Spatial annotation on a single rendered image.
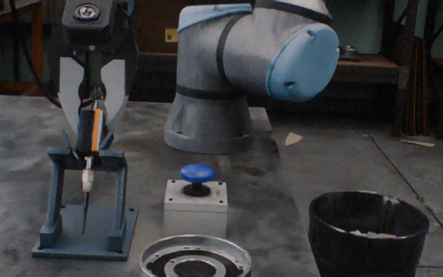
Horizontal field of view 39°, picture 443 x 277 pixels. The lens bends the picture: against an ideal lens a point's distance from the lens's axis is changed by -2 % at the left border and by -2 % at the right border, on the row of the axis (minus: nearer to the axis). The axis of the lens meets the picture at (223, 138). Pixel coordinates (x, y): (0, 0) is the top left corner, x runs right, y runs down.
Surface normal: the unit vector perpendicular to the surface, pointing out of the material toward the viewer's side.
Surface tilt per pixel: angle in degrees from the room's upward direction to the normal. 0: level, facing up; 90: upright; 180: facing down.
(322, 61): 97
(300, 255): 0
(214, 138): 73
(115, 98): 90
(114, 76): 90
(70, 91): 90
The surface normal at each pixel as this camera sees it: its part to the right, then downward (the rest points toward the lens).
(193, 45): -0.66, 0.15
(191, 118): -0.43, -0.07
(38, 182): 0.06, -0.95
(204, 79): -0.21, 0.28
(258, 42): -0.63, -0.12
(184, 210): 0.02, 0.29
